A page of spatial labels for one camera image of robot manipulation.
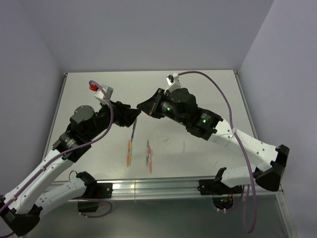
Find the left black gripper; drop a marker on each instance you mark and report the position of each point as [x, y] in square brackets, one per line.
[123, 114]

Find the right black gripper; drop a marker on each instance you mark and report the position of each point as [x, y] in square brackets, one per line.
[151, 106]

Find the black pen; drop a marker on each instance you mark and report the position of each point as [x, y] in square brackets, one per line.
[133, 130]

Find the green pen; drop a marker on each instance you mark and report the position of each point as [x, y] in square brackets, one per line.
[147, 154]

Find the pink pen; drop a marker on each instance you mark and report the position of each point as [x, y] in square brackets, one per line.
[150, 159]

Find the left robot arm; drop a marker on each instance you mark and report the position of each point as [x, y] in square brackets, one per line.
[23, 207]

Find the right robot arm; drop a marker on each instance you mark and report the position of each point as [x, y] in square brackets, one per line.
[267, 162]

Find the orange pen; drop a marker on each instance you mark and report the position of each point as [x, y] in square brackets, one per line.
[128, 153]

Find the yellow pen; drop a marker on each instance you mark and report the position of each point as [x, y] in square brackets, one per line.
[130, 154]

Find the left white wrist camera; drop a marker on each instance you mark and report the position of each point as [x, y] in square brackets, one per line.
[104, 95]

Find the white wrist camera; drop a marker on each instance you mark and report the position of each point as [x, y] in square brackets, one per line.
[104, 95]
[173, 83]

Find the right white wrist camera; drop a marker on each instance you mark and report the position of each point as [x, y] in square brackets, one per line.
[173, 83]

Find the red cable connector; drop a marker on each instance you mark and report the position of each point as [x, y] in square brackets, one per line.
[93, 87]

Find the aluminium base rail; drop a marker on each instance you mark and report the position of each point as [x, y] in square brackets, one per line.
[157, 188]

